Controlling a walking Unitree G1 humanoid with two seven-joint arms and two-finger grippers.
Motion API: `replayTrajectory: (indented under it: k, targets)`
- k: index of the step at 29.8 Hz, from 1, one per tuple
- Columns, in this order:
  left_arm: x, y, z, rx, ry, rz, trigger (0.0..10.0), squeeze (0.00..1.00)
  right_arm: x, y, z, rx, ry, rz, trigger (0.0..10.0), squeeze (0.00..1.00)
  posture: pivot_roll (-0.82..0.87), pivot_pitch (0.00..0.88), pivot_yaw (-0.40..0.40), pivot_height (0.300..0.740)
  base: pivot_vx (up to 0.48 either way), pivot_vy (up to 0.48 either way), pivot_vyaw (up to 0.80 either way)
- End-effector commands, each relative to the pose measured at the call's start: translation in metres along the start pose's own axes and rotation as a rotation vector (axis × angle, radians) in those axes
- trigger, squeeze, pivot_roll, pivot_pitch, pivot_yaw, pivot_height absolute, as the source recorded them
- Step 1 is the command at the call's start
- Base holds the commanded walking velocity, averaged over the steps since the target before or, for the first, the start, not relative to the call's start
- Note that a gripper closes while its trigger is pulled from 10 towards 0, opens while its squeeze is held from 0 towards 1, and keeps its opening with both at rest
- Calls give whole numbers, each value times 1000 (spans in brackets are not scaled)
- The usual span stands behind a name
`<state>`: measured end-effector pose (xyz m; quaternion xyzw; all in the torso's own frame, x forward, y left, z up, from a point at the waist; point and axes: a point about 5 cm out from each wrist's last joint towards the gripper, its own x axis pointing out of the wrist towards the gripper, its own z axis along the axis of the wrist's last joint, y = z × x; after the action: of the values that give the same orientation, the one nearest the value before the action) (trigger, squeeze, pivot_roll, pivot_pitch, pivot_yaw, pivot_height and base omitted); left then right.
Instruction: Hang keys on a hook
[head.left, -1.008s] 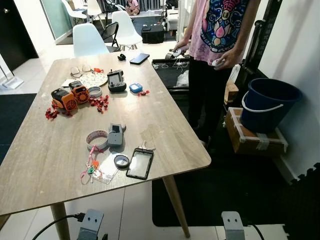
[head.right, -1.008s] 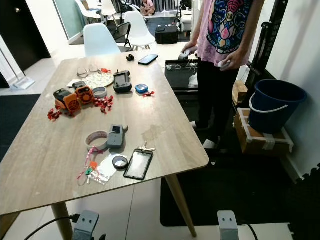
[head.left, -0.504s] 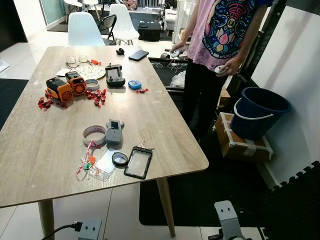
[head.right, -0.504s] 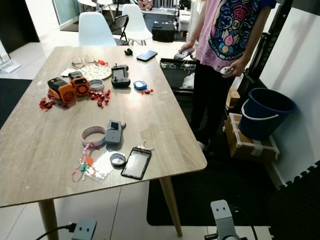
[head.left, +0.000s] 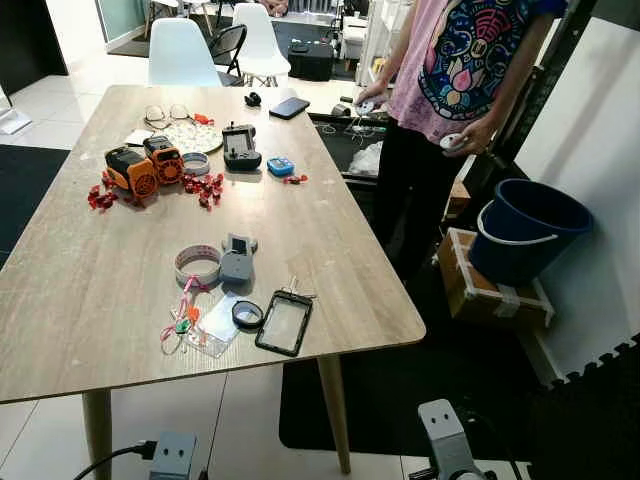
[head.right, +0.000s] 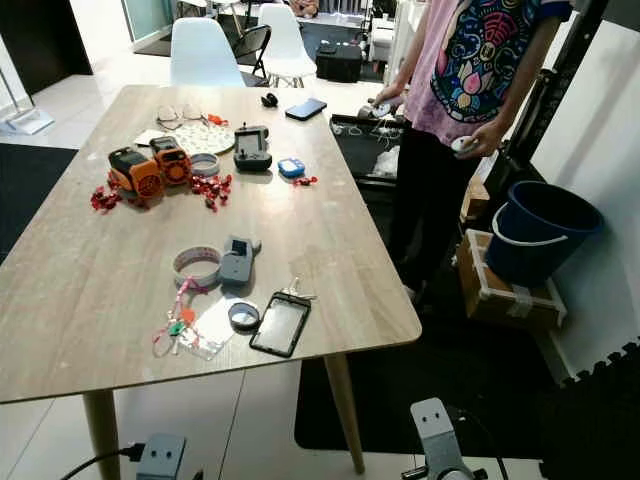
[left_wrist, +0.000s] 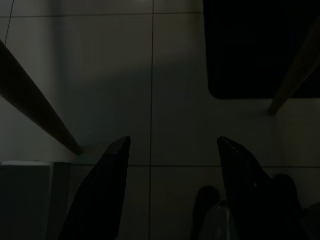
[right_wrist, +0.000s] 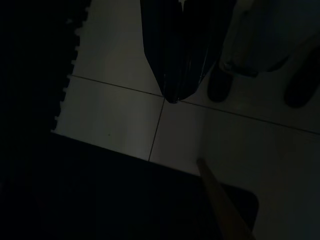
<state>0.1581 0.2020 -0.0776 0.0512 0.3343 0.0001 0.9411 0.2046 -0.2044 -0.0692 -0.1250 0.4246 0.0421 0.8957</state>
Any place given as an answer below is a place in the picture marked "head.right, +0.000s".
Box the black badge holder with clip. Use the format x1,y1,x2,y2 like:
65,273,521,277
249,277,316,360

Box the keys with pink ribbon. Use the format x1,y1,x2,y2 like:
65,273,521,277
153,278,203,359

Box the person's left hand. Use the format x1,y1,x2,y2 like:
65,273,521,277
460,120,511,161

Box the person's right hand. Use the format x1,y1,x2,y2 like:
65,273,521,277
373,88,406,113

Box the clear plastic card sleeve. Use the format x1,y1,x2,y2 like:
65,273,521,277
182,297,246,363

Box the taped cardboard box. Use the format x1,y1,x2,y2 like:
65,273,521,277
455,229,568,331

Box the light wooden table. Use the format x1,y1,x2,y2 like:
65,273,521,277
0,84,423,480

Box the large pink patterned tape roll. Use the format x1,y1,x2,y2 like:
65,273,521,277
172,245,223,291

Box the grey handheld device with screen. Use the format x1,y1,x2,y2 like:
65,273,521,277
218,235,263,287

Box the dark blue bucket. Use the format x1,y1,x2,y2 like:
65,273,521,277
484,180,607,289

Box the small brown box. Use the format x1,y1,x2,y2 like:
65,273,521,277
460,182,491,223

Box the person in pink shirt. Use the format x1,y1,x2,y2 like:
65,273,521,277
370,0,576,301

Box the orange black handheld device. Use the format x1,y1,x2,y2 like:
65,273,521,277
149,136,193,188
108,146,164,201

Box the white plastic bag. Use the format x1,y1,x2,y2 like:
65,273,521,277
370,145,403,179

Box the small blue device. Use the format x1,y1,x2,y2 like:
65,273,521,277
277,157,307,180

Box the black handheld console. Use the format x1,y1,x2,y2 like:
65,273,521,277
233,124,274,173

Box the black open crate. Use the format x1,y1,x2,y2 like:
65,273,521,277
332,115,406,186

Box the dark floor rug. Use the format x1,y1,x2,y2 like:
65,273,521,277
0,143,81,266

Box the round patterned plate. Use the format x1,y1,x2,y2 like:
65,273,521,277
172,122,236,156

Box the white paper card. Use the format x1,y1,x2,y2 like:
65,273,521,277
135,129,169,148

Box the thin framed glasses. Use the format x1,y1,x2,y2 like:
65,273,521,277
155,103,206,129

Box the black smartphone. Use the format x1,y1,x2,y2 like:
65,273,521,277
285,97,329,122

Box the white stand base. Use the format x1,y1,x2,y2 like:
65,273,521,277
0,40,56,136

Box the black hard case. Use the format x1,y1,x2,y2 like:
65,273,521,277
315,40,364,84

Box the white plastic chair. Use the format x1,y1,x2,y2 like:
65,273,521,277
170,17,245,88
255,3,313,89

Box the black folding chair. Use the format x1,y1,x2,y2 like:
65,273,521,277
230,24,273,86

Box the black cabinet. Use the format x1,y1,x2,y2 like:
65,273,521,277
0,0,94,96

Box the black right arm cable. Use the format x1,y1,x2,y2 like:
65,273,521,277
455,405,511,480

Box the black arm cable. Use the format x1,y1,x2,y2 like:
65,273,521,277
455,405,511,480
60,443,146,480

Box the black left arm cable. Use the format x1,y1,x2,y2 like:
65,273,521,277
60,443,146,480

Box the black metal frame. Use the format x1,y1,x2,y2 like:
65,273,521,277
500,0,606,191

